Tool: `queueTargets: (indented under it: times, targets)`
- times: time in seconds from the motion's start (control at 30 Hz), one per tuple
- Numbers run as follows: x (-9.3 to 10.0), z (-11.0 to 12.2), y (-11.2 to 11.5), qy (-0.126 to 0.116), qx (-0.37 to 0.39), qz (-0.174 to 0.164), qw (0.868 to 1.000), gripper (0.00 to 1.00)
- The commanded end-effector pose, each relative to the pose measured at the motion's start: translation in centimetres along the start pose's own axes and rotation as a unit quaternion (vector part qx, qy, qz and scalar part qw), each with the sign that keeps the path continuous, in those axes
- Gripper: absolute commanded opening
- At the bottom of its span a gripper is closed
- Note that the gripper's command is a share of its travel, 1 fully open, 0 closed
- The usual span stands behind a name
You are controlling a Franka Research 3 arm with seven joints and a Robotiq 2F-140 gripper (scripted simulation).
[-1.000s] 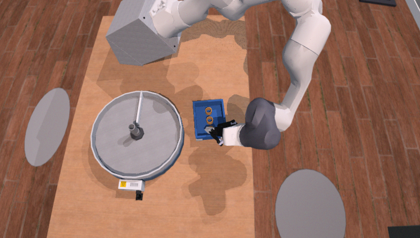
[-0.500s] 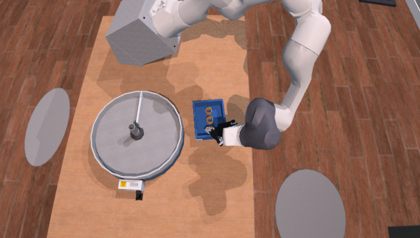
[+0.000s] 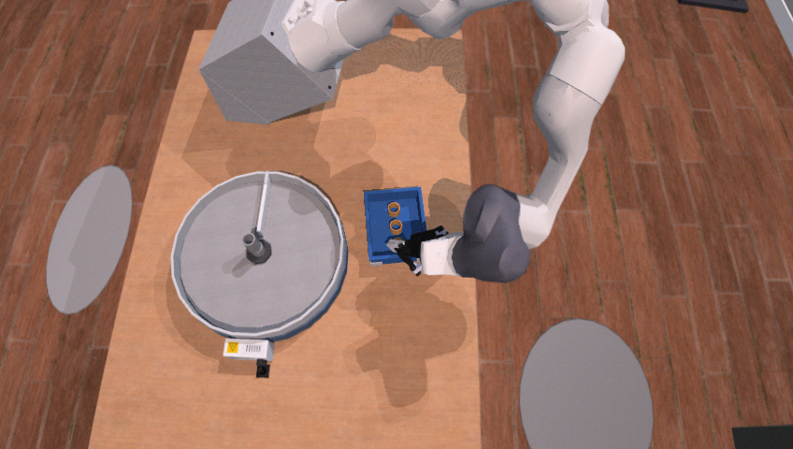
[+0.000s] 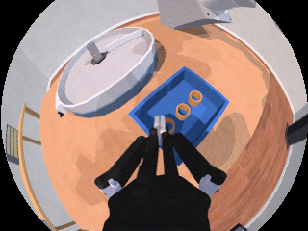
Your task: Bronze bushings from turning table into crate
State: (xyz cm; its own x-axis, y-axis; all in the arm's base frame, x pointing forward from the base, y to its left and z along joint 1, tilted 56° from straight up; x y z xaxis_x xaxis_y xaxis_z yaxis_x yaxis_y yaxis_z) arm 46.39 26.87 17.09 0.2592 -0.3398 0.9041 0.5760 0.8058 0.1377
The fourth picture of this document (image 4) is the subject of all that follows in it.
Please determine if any blue crate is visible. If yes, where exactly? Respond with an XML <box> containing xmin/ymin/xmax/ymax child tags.
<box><xmin>128</xmin><ymin>66</ymin><xmax>230</xmax><ymax>148</ymax></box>

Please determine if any bronze bushing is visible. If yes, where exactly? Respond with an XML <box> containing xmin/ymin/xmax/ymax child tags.
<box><xmin>175</xmin><ymin>103</ymin><xmax>191</xmax><ymax>120</ymax></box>
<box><xmin>188</xmin><ymin>90</ymin><xmax>202</xmax><ymax>107</ymax></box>
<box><xmin>165</xmin><ymin>118</ymin><xmax>175</xmax><ymax>134</ymax></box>

